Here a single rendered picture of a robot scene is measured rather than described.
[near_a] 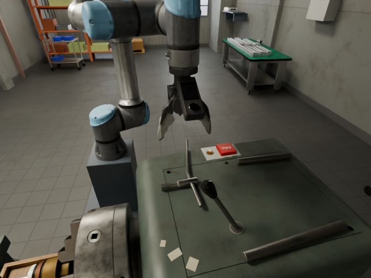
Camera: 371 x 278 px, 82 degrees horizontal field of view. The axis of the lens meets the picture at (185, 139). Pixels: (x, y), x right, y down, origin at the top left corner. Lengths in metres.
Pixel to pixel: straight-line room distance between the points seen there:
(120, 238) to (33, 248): 1.78
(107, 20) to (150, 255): 0.53
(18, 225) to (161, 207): 2.08
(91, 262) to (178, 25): 0.57
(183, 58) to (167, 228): 0.41
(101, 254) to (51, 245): 1.70
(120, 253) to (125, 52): 0.72
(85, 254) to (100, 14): 0.54
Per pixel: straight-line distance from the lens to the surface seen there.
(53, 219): 2.49
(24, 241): 2.46
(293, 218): 0.67
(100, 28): 0.54
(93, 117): 1.00
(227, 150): 0.82
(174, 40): 0.51
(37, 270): 0.80
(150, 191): 0.68
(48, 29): 8.06
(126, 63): 0.97
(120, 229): 0.64
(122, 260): 0.62
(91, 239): 0.64
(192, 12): 0.50
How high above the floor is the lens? 1.75
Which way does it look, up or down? 34 degrees down
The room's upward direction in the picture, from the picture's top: straight up
